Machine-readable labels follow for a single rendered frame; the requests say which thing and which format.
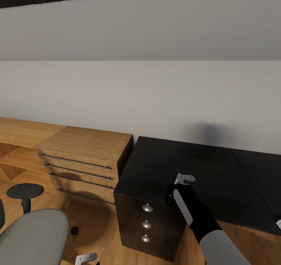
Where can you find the cabinet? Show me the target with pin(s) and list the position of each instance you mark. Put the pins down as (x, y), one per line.
(85, 165)
(149, 228)

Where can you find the desk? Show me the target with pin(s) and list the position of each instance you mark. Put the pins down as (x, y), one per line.
(240, 187)

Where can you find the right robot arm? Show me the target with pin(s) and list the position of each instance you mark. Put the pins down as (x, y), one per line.
(215, 244)

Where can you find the swivel chair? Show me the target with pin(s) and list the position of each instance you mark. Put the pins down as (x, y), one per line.
(36, 238)

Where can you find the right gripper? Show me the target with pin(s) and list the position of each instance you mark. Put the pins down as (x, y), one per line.
(171, 188)

